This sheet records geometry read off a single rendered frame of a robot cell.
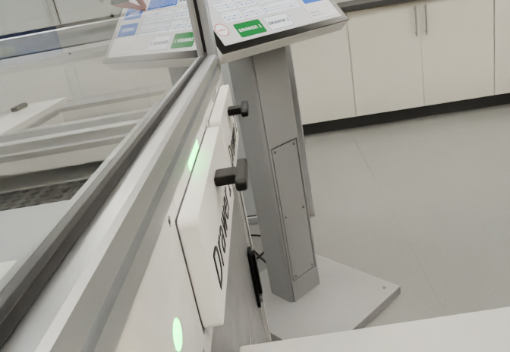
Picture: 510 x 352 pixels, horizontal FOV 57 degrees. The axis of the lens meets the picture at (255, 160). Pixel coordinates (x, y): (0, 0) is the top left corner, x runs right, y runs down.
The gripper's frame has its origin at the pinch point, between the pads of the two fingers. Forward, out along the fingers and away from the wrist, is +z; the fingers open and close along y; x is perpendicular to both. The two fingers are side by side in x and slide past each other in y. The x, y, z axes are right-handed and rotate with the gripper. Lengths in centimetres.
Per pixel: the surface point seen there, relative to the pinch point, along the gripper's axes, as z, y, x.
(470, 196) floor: 77, -117, 81
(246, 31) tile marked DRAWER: 14.5, 2.2, 1.7
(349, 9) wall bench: 108, -186, -59
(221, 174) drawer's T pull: -26, 59, 46
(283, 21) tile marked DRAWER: 14.6, -12.3, 1.5
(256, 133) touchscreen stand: 43.6, -4.2, 19.2
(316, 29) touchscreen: 15.2, -22.5, 6.5
